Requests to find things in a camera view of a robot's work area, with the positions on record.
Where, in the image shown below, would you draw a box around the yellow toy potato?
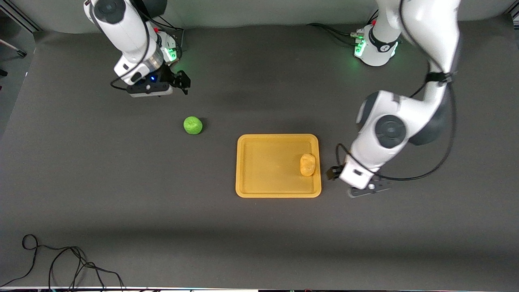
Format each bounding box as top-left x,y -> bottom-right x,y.
300,153 -> 316,177

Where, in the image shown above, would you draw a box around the green toy apple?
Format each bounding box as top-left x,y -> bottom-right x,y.
183,116 -> 203,135

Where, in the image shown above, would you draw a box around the yellow plastic tray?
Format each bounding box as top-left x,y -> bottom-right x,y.
236,134 -> 322,198

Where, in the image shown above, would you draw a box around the black tripod leg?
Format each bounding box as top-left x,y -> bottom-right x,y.
0,39 -> 27,58

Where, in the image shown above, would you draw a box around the black right base cables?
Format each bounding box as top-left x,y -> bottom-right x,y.
140,6 -> 185,49

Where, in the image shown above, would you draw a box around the black base cables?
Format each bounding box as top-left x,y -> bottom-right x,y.
307,9 -> 380,46
140,6 -> 185,49

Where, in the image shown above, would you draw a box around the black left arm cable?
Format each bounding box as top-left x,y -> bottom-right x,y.
335,69 -> 458,182

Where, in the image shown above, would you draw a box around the black left base cables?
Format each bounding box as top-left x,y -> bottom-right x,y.
307,9 -> 380,46

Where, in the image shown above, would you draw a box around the aluminium frame rail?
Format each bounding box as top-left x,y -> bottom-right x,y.
0,0 -> 42,33

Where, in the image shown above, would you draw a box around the thin black loose cable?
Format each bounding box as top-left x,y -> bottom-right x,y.
0,234 -> 124,291

